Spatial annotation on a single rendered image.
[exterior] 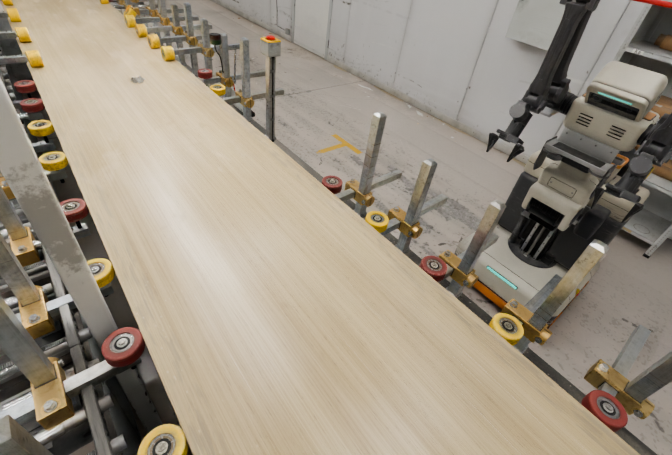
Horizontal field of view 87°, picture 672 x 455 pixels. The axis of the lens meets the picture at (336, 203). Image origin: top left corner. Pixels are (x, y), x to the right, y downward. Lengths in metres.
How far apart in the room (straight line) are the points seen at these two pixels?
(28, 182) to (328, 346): 0.67
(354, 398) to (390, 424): 0.09
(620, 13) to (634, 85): 1.96
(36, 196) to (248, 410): 0.56
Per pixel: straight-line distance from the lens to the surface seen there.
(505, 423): 0.96
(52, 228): 0.85
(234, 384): 0.87
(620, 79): 1.76
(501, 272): 2.22
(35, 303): 1.19
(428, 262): 1.14
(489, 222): 1.13
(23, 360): 0.95
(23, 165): 0.77
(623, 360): 1.31
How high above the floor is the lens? 1.69
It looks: 38 degrees down
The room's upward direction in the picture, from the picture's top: 8 degrees clockwise
